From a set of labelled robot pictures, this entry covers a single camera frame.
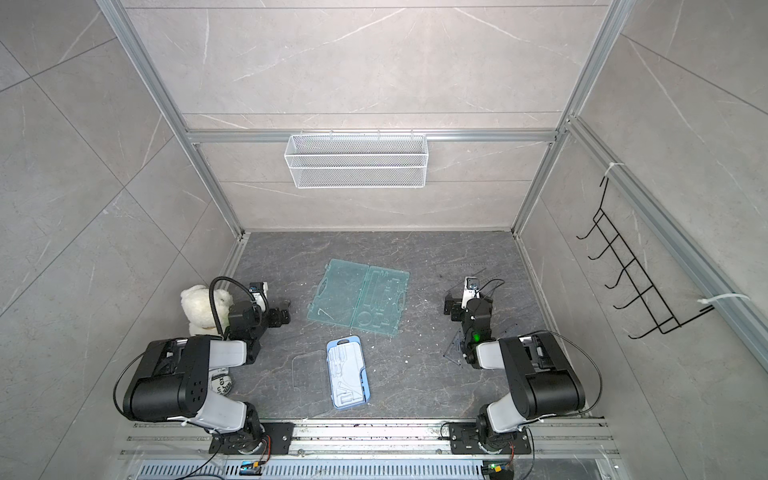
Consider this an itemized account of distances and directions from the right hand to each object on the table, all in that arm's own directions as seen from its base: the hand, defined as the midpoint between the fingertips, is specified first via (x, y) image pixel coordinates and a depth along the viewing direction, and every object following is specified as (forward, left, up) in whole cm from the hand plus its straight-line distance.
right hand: (467, 292), depth 93 cm
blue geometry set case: (-26, +36, -7) cm, 45 cm away
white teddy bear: (-12, +74, +14) cm, 77 cm away
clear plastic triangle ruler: (-16, +5, -7) cm, 18 cm away
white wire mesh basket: (+39, +36, +23) cm, 58 cm away
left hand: (0, +62, -1) cm, 62 cm away
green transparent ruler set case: (+3, +35, -6) cm, 36 cm away
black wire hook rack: (-22, -32, +24) cm, 45 cm away
